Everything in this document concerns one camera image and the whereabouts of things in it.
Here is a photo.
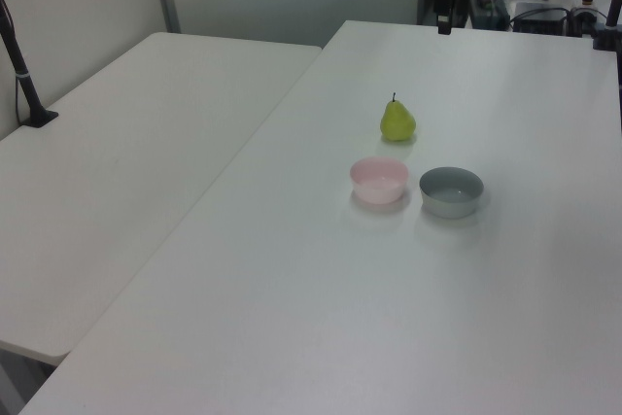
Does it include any pink bowl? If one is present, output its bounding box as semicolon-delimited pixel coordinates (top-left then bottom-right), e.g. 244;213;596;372
349;156;409;205

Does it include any grey bowl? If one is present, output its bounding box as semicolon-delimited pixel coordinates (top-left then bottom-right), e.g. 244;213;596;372
418;166;485;220

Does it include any black camera stand with clamp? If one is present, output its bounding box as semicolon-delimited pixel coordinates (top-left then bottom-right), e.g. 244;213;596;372
0;0;60;130

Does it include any black electronic device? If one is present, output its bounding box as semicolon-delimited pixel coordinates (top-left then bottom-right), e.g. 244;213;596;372
509;1;570;36

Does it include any dark green box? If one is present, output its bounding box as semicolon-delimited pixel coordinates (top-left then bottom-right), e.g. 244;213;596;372
467;0;510;30

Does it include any black clamped pole stand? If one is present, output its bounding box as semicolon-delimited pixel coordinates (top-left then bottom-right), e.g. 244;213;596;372
590;0;622;52

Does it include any green pear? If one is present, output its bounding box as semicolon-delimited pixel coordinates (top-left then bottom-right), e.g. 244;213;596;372
379;91;418;144

